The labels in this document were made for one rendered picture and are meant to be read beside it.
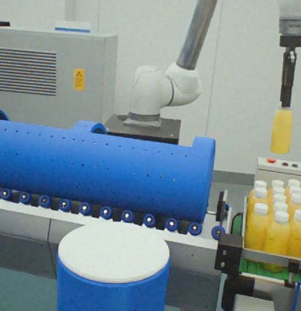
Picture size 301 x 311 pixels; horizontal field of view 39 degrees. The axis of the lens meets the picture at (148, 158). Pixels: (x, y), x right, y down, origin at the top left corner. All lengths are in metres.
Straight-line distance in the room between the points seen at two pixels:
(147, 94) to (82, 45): 1.12
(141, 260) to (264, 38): 3.39
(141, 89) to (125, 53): 2.27
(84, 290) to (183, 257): 0.48
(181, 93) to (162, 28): 2.14
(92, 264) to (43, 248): 0.57
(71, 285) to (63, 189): 0.48
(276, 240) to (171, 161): 0.38
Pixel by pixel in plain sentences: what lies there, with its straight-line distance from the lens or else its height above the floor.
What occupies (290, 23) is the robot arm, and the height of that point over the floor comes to 1.60.
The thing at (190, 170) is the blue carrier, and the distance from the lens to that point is 1.28.
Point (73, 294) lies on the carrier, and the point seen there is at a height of 0.97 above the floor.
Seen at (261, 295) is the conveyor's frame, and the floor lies 0.85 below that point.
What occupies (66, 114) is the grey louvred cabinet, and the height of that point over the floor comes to 0.89.
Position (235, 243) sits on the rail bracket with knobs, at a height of 1.00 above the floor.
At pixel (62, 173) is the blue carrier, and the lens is 1.39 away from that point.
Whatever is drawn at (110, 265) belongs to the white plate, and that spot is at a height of 1.04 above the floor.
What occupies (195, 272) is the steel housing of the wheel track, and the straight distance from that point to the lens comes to 1.41.
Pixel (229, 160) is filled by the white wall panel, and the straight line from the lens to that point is 4.39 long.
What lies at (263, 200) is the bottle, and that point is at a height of 1.05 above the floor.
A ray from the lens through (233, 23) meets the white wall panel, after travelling 4.18.
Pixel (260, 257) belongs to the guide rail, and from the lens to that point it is 1.28.
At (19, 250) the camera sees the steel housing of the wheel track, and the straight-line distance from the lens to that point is 1.64.
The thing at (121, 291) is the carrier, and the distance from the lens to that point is 0.99.
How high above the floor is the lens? 1.59
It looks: 18 degrees down
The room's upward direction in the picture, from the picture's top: 5 degrees clockwise
